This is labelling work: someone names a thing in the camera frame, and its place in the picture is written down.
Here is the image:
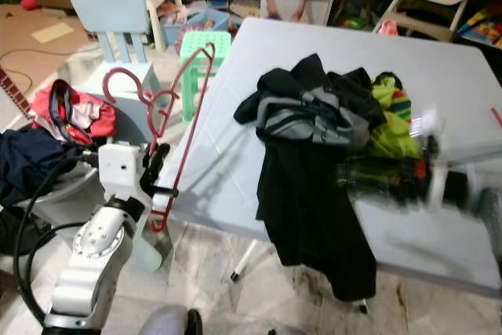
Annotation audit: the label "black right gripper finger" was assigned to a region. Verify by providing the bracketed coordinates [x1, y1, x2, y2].
[337, 158, 409, 179]
[336, 177, 409, 198]

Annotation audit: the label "red plastic clothes hanger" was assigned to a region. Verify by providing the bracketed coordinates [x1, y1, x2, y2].
[102, 41, 216, 234]

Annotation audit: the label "black grey sports jacket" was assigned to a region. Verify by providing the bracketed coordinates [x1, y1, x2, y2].
[234, 53, 389, 304]

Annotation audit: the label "red fleece garment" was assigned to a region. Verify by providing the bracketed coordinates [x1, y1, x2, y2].
[30, 78, 118, 141]

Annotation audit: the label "lime green garment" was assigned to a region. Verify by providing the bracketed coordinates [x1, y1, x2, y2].
[369, 71, 424, 159]

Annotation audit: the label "black round object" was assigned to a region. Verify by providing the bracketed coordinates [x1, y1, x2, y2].
[0, 206, 40, 257]

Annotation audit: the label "navy blue garment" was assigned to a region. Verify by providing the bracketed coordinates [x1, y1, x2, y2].
[0, 127, 99, 206]

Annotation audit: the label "silver metal basin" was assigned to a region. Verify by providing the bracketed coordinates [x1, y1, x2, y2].
[31, 158, 118, 226]

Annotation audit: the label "mint green plastic stool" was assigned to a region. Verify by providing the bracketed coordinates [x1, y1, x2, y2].
[179, 31, 232, 122]

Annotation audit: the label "light blue plastic folding table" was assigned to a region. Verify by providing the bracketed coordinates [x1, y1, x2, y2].
[157, 17, 502, 312]

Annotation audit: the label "grey robot left leg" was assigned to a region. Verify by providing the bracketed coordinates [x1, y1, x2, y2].
[137, 306, 203, 335]

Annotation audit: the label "light blue plastic basket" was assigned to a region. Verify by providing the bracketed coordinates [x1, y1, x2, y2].
[161, 9, 232, 49]

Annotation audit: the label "brown cardboard sheet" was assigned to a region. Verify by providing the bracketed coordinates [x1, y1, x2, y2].
[0, 2, 103, 116]

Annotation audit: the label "colourful picture books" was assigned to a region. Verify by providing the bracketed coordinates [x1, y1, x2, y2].
[455, 5, 502, 49]

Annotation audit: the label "plastic doll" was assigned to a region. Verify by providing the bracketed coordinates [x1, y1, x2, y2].
[263, 0, 315, 24]

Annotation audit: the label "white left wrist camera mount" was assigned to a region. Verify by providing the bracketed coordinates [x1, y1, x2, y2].
[98, 141, 150, 206]

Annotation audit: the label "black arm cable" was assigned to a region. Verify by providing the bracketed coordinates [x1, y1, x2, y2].
[25, 221, 87, 304]
[12, 155, 87, 328]

